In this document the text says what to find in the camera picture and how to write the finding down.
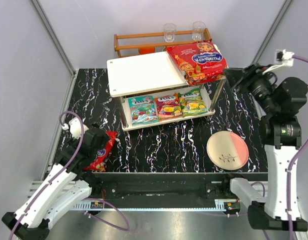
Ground red Konfety candy bag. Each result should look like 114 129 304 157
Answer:
84 131 117 172
166 40 228 86

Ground green yellow Fox's candy bag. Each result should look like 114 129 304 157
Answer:
178 88 208 117

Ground teal Fox's mint candy bag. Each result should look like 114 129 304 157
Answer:
128 95 158 126

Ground orange Fox's candy bag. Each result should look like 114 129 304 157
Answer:
155 93 182 122

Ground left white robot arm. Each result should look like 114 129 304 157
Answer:
2 127 110 240

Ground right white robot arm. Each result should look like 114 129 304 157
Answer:
223 64 308 233

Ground white two-tier shelf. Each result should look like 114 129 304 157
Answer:
107 51 216 131

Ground right clear drinking glass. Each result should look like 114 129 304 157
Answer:
192 21 205 41

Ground clear drinking glass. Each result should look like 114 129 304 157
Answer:
163 23 176 43
192 21 205 41

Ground cream floral plate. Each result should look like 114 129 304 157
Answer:
206 131 249 171

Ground left clear drinking glass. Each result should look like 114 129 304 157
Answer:
163 23 176 43

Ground black marble mat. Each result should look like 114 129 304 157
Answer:
68 68 267 173

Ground orange round object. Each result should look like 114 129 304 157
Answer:
138 47 155 55

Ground brown wooden rack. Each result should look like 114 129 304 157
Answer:
113 27 212 59

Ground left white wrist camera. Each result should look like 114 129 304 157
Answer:
62 117 82 139

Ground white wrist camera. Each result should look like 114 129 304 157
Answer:
262 49 294 75
62 117 82 139

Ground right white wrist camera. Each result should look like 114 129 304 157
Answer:
262 49 294 75

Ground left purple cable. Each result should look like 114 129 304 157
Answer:
8 111 131 240

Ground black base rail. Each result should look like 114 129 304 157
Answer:
92 172 237 210

